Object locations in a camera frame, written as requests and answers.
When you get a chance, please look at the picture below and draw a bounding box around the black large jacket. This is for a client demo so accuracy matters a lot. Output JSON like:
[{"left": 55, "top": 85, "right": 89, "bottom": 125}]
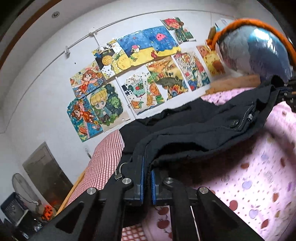
[{"left": 114, "top": 75, "right": 289, "bottom": 229}]

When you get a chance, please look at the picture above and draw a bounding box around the orange toy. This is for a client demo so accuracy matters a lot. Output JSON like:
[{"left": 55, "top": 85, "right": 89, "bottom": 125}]
[{"left": 41, "top": 205, "right": 54, "bottom": 221}]

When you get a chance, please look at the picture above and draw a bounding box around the blue storage bag orange trim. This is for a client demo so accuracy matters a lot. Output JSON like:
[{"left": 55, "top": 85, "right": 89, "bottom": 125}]
[{"left": 206, "top": 18, "right": 295, "bottom": 83}]

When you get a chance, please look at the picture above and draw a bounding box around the standing electric fan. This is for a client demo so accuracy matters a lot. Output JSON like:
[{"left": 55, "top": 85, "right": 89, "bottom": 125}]
[{"left": 12, "top": 173, "right": 43, "bottom": 214}]

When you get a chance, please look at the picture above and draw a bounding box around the yellow bear poster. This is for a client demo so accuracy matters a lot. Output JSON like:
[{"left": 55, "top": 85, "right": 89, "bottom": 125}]
[{"left": 196, "top": 45, "right": 226, "bottom": 76}]

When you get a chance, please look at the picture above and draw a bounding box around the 2024 dragon poster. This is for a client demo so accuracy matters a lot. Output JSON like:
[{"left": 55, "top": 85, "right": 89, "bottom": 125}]
[{"left": 174, "top": 51, "right": 210, "bottom": 91}]

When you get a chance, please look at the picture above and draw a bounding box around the blond boy cartoon poster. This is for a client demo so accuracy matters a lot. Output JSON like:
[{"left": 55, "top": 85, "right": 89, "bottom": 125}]
[{"left": 87, "top": 83, "right": 130, "bottom": 132}]

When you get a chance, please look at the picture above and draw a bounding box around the orange girl blue poster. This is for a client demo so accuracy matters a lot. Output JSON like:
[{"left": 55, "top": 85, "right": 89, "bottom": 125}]
[{"left": 67, "top": 97, "right": 103, "bottom": 142}]

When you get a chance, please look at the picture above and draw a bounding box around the red flower small poster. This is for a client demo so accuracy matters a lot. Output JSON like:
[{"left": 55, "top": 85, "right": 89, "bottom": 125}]
[{"left": 161, "top": 17, "right": 195, "bottom": 43}]

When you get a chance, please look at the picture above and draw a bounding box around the landscape hill poster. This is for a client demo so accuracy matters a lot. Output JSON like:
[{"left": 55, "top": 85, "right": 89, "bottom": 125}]
[{"left": 146, "top": 56, "right": 188, "bottom": 100}]

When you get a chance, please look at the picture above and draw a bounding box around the fruit juice orange poster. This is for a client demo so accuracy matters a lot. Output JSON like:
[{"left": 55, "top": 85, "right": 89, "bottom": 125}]
[{"left": 121, "top": 71, "right": 165, "bottom": 115}]

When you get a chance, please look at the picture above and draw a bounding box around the red haired girl poster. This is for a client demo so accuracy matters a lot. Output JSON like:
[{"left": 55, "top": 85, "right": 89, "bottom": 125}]
[{"left": 70, "top": 61, "right": 106, "bottom": 99}]

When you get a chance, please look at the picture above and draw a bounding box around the blue sea beach poster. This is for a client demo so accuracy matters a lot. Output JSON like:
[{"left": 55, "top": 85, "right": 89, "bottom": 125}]
[{"left": 117, "top": 26, "right": 181, "bottom": 66}]

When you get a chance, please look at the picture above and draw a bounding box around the pineapple yellow poster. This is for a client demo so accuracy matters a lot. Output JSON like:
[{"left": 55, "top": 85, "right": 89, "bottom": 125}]
[{"left": 92, "top": 40, "right": 132, "bottom": 79}]

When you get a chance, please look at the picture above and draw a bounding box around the wooden bed frame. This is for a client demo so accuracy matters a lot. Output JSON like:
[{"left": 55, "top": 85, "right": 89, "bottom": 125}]
[{"left": 58, "top": 75, "right": 260, "bottom": 213}]

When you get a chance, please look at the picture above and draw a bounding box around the grey metal wall panel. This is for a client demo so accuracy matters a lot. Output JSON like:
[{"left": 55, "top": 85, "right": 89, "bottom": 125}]
[{"left": 23, "top": 142, "right": 73, "bottom": 209}]

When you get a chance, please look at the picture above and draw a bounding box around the white wall pipe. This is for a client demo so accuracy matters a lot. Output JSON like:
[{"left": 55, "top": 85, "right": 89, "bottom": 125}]
[{"left": 0, "top": 9, "right": 239, "bottom": 117}]

